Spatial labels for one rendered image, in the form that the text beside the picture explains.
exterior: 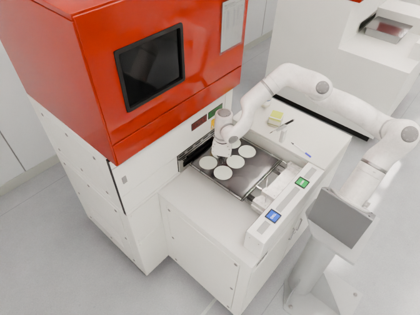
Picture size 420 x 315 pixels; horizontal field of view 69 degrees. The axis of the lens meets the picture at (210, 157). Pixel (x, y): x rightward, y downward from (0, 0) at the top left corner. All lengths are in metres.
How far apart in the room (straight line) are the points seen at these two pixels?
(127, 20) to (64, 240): 1.95
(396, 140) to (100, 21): 1.17
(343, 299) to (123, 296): 1.48
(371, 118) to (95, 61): 1.12
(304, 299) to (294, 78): 1.50
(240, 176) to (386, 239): 1.53
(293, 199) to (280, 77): 0.57
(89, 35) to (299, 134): 1.26
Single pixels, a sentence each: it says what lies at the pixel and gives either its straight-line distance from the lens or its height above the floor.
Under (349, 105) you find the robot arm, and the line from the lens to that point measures 1.45.
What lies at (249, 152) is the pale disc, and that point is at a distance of 1.76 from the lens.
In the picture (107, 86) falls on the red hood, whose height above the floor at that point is 1.58.
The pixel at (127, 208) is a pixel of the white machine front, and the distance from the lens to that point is 1.57.
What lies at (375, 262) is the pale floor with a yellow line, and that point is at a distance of 2.67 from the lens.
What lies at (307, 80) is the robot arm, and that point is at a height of 1.44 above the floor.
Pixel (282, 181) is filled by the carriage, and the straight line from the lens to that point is 1.67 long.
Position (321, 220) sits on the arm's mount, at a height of 0.87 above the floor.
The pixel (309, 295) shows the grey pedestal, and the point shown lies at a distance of 2.36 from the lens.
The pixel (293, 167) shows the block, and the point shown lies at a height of 0.91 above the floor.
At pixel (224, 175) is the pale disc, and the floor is 0.90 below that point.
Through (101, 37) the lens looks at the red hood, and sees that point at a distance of 1.00.
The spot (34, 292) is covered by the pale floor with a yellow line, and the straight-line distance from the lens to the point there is 2.54.
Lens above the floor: 2.14
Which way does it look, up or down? 47 degrees down
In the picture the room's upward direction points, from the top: 1 degrees clockwise
